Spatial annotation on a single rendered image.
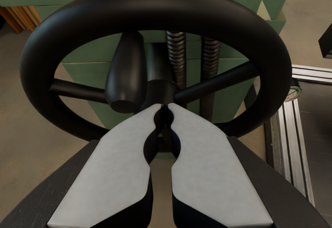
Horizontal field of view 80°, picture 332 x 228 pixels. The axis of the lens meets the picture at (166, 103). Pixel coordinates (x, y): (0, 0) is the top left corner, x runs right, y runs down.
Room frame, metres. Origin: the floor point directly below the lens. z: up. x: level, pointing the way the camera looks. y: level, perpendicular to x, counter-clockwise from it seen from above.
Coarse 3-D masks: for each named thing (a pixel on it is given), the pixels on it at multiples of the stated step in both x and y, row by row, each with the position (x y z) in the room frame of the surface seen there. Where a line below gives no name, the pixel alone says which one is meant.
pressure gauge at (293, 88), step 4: (292, 80) 0.24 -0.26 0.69; (296, 80) 0.24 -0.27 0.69; (292, 84) 0.23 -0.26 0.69; (296, 84) 0.23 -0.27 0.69; (292, 88) 0.23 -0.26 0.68; (296, 88) 0.23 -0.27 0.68; (300, 88) 0.22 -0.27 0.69; (292, 92) 0.23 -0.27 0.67; (296, 92) 0.23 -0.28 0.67; (300, 92) 0.22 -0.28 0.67; (288, 96) 0.23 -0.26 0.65; (292, 96) 0.23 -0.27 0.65; (296, 96) 0.23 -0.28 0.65; (288, 100) 0.23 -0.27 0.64; (292, 100) 0.22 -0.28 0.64
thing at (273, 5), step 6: (264, 0) 0.29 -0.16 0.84; (270, 0) 0.29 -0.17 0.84; (276, 0) 0.29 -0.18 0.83; (282, 0) 0.29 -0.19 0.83; (36, 6) 0.31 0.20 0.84; (42, 6) 0.31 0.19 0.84; (48, 6) 0.31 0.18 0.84; (54, 6) 0.31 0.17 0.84; (60, 6) 0.31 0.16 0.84; (270, 6) 0.29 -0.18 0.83; (276, 6) 0.29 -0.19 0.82; (282, 6) 0.29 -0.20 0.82; (42, 12) 0.31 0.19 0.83; (48, 12) 0.31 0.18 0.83; (270, 12) 0.29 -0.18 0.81; (276, 12) 0.29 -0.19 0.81; (42, 18) 0.31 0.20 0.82; (276, 18) 0.29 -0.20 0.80
